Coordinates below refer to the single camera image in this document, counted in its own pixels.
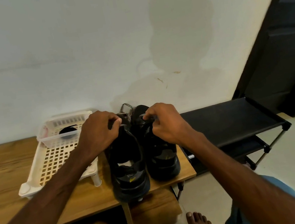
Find person's right hand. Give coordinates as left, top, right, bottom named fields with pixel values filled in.
left=141, top=97, right=200, bottom=153

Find person's left hand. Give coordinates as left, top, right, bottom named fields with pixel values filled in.
left=71, top=107, right=129, bottom=166

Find black shoelaces bundle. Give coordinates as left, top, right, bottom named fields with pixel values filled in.
left=58, top=125, right=79, bottom=136

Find black shoe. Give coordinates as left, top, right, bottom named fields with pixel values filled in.
left=99, top=111, right=153, bottom=204
left=128, top=100, right=183, bottom=185

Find black white patterned shoelace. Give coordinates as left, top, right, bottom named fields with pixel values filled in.
left=118, top=102, right=135, bottom=117

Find person's right forearm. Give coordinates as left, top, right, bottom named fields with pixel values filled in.
left=181, top=115, right=295, bottom=224

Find person's left forearm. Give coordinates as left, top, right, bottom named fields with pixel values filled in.
left=0, top=148, right=108, bottom=224

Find person's blue shorts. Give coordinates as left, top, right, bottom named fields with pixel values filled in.
left=26, top=169, right=295, bottom=224

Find small white plastic basket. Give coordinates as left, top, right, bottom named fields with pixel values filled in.
left=34, top=110, right=98, bottom=151

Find large white plastic tray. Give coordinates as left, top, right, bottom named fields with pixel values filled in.
left=7, top=109, right=105, bottom=200

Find black shoe rack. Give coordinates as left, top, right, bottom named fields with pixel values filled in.
left=175, top=90, right=295, bottom=182

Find dark door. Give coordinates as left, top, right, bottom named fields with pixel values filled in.
left=216, top=0, right=295, bottom=127

